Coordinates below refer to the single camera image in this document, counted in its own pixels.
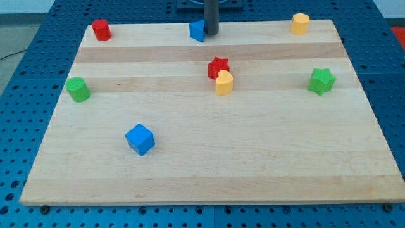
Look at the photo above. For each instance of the blue triangle block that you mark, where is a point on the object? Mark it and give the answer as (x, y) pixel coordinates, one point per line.
(196, 30)

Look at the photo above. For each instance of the green star block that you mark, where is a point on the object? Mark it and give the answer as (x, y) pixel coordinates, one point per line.
(321, 81)

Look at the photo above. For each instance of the green cylinder block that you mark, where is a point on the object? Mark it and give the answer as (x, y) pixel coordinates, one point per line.
(77, 89)

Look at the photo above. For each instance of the yellow hexagon block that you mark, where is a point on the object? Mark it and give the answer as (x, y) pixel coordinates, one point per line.
(300, 23)

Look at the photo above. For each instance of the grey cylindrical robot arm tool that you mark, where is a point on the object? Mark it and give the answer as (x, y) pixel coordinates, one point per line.
(211, 16)

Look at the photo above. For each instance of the red star block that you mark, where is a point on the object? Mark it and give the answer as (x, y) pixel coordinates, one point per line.
(216, 65)

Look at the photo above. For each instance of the light wooden board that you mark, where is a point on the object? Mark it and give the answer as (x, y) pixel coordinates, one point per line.
(270, 141)

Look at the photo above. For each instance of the yellow heart block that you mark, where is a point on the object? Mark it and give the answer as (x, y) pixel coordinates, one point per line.
(224, 83)

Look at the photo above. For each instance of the blue cube block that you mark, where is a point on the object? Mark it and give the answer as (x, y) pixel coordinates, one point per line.
(140, 139)

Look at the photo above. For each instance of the red cylinder block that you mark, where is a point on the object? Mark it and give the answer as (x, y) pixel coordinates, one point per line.
(101, 30)

